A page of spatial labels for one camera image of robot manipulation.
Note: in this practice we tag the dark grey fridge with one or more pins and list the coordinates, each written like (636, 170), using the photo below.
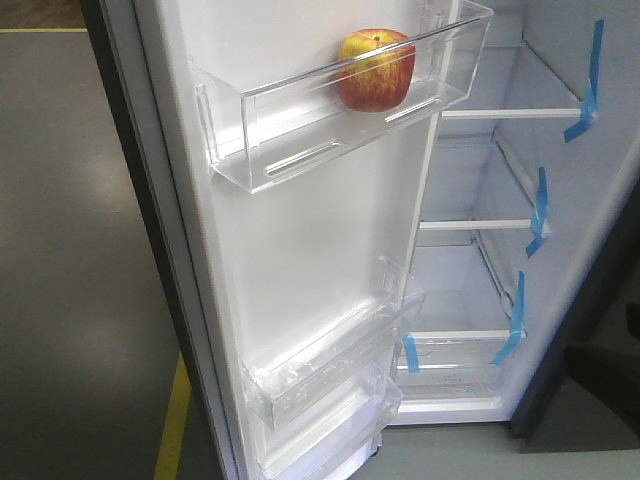
(530, 185)

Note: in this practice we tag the clear upper door bin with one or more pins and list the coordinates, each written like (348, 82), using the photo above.
(269, 134)

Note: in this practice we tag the red yellow apple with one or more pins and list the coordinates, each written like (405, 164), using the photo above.
(380, 82)

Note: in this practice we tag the white fridge door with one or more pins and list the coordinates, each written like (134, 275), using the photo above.
(251, 276)

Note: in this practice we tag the clear middle door bin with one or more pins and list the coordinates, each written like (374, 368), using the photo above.
(279, 394)

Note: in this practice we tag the clear door bin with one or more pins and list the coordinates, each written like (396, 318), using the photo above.
(279, 394)
(330, 432)
(269, 134)

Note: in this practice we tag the clear lower door bin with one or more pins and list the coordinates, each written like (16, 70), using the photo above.
(330, 432)

